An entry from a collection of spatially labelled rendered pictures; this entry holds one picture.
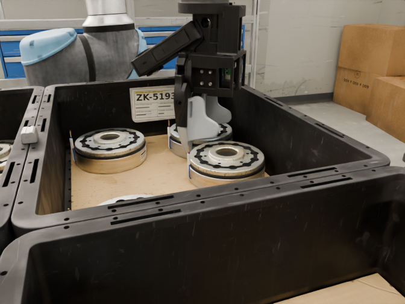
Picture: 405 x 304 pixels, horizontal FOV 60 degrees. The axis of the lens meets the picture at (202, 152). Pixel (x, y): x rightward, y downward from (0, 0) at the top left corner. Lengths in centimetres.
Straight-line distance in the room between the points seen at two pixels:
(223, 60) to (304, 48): 338
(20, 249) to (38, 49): 61
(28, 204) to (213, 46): 31
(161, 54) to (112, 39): 34
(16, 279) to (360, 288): 27
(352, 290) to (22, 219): 26
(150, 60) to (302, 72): 341
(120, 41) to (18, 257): 66
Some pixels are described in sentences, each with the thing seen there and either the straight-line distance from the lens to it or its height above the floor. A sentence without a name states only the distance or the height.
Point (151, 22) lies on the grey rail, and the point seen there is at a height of 91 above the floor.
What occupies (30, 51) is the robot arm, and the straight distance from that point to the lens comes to 81.
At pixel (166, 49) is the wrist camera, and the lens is 50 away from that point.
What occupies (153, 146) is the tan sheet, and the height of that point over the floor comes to 83.
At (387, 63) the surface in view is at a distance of 359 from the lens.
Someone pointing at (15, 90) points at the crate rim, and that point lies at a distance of 60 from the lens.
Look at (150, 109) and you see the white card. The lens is 62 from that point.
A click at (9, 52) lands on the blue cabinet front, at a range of 237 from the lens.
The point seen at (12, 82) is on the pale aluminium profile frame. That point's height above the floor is 59.
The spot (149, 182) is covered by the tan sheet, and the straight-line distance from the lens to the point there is 48.
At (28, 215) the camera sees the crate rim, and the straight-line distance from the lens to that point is 25.
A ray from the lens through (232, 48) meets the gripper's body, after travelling 47.
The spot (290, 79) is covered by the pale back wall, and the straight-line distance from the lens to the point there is 381.
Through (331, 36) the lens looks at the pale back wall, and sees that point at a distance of 398.
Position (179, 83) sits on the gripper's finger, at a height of 95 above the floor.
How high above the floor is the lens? 106
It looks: 24 degrees down
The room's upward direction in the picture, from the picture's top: straight up
